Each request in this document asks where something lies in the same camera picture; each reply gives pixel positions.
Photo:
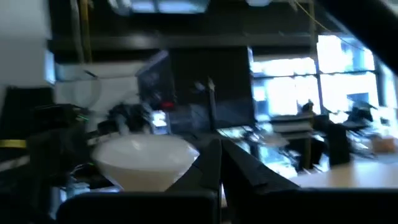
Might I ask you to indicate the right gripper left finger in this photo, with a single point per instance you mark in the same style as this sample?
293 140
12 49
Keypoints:
140 208

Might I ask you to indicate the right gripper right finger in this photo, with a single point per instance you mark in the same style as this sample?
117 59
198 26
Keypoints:
280 207

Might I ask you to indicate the white lightbulb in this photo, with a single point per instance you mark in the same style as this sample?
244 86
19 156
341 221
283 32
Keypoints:
143 158

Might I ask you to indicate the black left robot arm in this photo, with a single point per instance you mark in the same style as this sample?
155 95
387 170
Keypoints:
59 149

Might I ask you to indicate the large window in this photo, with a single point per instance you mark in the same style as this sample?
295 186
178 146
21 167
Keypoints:
289 90

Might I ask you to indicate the large black panel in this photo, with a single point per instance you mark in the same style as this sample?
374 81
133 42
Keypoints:
217 77

